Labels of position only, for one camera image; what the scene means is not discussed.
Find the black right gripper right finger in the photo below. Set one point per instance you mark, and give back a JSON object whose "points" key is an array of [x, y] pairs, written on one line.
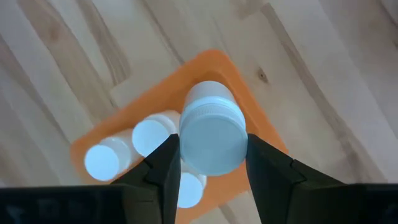
{"points": [[280, 193]]}

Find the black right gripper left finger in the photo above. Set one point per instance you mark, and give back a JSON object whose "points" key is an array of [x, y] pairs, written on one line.
{"points": [[155, 193]]}

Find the orange translucent plastic basket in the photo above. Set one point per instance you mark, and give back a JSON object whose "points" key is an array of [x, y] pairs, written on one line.
{"points": [[214, 62]]}

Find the white pill bottle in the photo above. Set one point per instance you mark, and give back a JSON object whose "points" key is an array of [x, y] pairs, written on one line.
{"points": [[150, 137], [190, 189], [213, 140], [101, 163]]}

